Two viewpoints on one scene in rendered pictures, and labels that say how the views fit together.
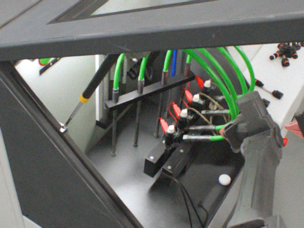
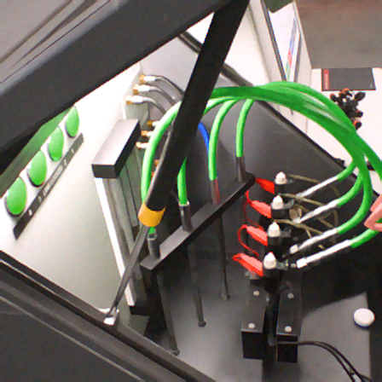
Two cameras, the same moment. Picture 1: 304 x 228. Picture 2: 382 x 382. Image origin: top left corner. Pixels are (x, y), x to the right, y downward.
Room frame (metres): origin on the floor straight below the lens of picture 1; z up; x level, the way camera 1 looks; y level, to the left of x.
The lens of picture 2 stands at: (0.26, 0.16, 1.74)
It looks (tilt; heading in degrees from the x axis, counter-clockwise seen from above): 37 degrees down; 348
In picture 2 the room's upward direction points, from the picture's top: 7 degrees counter-clockwise
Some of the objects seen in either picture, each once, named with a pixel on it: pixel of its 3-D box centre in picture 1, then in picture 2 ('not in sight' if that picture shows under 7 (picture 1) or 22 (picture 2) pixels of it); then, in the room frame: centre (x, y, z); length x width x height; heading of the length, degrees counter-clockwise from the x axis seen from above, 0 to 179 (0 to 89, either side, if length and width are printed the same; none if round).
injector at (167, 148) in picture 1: (170, 153); (277, 305); (0.88, -0.08, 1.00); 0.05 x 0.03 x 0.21; 63
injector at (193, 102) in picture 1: (194, 122); (283, 245); (1.02, -0.15, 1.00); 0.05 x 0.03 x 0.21; 63
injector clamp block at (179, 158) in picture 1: (181, 145); (277, 291); (0.99, -0.12, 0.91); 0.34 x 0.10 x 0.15; 153
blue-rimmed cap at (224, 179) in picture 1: (224, 179); (363, 317); (0.92, -0.28, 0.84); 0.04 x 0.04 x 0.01
